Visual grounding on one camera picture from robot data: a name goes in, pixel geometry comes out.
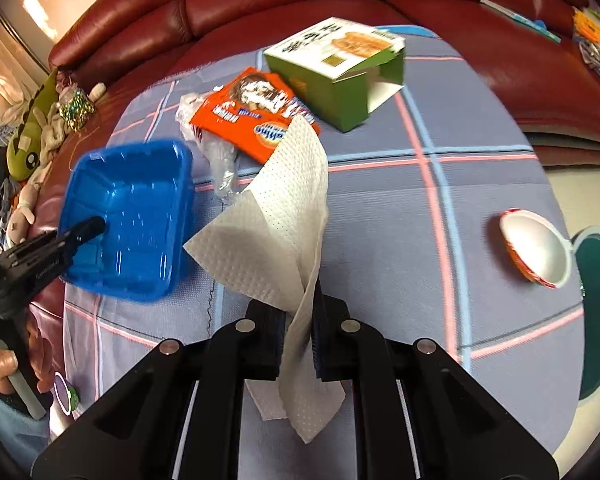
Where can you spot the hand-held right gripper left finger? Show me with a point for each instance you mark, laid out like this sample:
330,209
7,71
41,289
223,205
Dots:
265,345

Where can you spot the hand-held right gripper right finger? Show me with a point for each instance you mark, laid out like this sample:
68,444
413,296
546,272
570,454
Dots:
332,350

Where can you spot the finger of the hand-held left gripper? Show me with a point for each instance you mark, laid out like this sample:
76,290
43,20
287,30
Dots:
85,229

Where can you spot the blue plastic tray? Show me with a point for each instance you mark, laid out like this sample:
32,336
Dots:
135,220

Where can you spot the white paper towel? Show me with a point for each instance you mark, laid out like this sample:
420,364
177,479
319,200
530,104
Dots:
275,220

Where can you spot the person's left forearm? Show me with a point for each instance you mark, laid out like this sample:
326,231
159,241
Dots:
5,425

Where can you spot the person's left hand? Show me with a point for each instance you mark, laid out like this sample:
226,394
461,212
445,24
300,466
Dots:
2,364

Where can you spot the green plush toy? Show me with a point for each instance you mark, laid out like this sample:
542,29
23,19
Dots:
27,150

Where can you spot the beige plush toy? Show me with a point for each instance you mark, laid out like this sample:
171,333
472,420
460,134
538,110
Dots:
55,132

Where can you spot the sequined small pouch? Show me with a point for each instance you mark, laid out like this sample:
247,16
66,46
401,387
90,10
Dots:
77,107

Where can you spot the clear plastic wrapper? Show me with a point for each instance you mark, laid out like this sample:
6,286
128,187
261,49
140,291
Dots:
220,160

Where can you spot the blue checked tablecloth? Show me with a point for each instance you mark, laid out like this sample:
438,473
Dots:
405,210

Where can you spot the orange snack wrapper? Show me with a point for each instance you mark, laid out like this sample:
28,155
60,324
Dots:
240,120

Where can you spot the green white carton box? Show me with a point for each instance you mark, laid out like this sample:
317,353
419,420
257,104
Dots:
325,90

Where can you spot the dark red leather sofa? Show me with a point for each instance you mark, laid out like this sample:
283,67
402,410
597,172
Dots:
280,5

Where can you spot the thin blue book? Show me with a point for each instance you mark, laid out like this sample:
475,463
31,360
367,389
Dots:
510,12

